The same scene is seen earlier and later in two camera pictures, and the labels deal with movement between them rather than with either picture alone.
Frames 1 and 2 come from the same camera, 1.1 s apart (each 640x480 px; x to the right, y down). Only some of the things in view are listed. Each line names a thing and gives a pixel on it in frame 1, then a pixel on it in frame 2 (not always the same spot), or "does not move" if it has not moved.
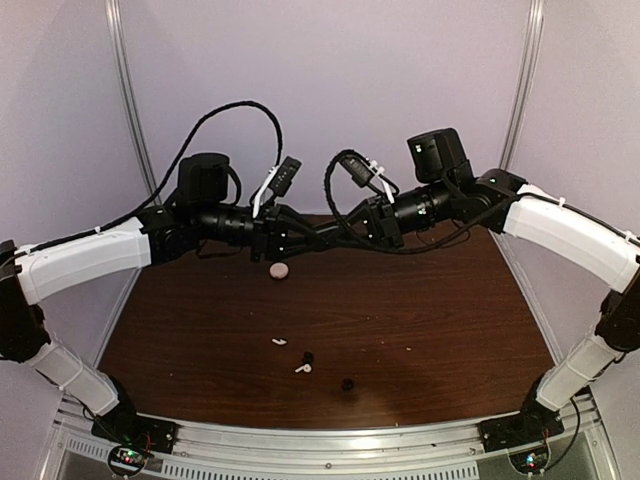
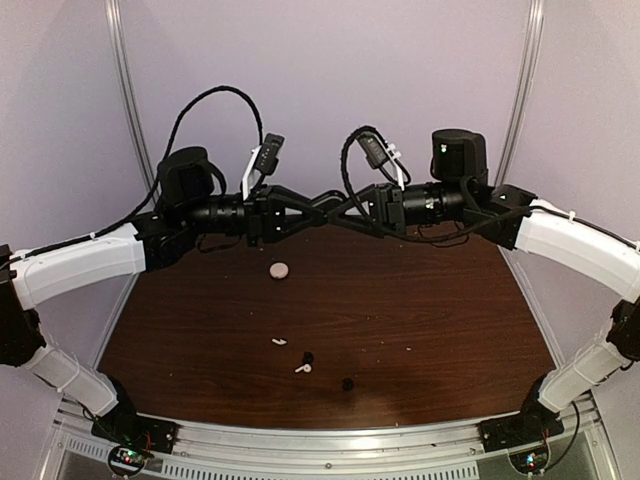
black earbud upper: [308, 357] does not move
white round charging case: [279, 270] does not move
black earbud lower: [347, 384] does not move
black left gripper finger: [292, 248] -> [292, 223]
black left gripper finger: [290, 215] -> [285, 194]
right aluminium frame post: [535, 23] does not move
